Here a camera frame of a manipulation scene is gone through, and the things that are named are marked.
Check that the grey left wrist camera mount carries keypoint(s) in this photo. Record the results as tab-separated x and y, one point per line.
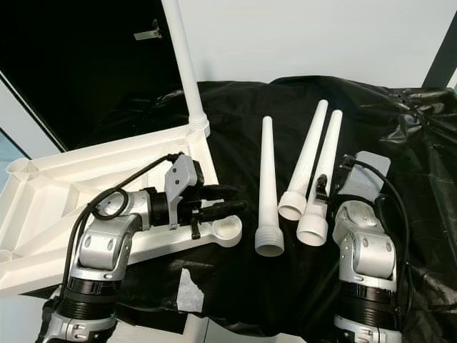
181	175

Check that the black door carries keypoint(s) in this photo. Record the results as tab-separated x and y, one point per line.
78	71

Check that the dark window frame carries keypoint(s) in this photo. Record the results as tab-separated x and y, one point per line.
444	64

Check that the white plastic children table top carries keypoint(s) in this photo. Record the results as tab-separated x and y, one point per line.
86	200

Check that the white tapered table leg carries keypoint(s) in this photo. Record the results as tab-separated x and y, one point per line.
186	64
308	153
268	193
328	150

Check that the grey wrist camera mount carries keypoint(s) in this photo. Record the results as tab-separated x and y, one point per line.
181	175
364	179

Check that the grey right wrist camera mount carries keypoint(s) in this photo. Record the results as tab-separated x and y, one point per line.
364	179

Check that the black plastic cover sheet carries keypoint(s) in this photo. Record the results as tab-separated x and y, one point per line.
250	100

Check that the white support table leg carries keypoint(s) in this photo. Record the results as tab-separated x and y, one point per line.
196	332

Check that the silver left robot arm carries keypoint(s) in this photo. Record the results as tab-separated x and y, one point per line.
103	250

